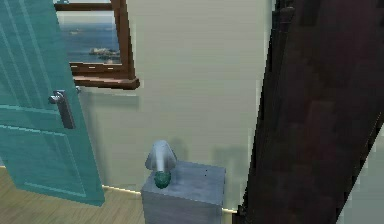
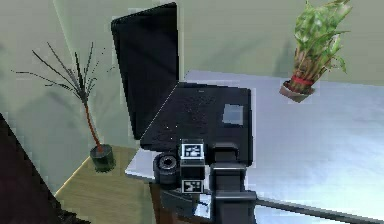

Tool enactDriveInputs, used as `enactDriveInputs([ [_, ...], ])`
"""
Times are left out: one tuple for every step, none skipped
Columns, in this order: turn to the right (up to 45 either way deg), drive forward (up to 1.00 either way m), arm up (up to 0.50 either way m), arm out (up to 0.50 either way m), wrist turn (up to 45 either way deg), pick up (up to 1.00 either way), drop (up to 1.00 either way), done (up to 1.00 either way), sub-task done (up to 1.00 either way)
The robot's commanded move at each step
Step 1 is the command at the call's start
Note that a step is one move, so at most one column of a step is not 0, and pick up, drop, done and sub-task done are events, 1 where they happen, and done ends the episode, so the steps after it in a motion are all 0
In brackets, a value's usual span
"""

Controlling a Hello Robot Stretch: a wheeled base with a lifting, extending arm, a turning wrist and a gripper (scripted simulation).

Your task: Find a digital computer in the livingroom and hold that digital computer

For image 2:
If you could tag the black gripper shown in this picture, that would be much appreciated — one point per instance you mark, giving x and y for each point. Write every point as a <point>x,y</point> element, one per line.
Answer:
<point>167,166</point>

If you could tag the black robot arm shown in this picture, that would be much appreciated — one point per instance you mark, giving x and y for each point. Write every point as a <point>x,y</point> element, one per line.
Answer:
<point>230,186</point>

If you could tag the black laptop computer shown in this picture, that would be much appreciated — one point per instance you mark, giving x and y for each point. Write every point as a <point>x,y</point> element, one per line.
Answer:
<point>186,113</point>

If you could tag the thin-leaved plant in dark pot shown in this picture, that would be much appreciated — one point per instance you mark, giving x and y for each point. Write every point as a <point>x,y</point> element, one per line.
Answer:
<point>102,156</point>

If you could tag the dark maroon sofa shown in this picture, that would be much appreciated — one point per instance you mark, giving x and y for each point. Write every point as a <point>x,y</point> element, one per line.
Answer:
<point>20,186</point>

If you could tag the pale grey table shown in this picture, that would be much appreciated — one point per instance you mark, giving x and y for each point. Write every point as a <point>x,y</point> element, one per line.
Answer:
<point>316,140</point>

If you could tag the green bamboo plant in pot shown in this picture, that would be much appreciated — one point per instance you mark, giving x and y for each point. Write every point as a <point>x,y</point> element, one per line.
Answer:
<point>311,50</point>

